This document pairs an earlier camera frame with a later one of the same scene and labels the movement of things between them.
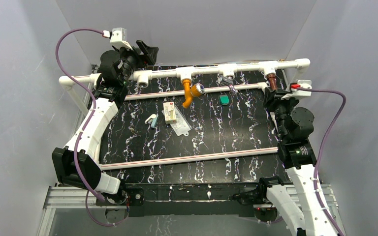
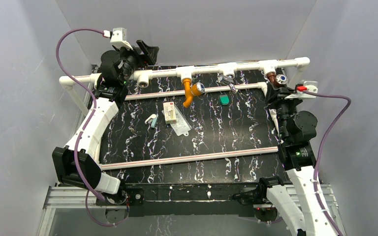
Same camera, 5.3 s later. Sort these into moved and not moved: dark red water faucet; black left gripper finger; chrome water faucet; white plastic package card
Moved: dark red water faucet
Not moved: black left gripper finger; chrome water faucet; white plastic package card
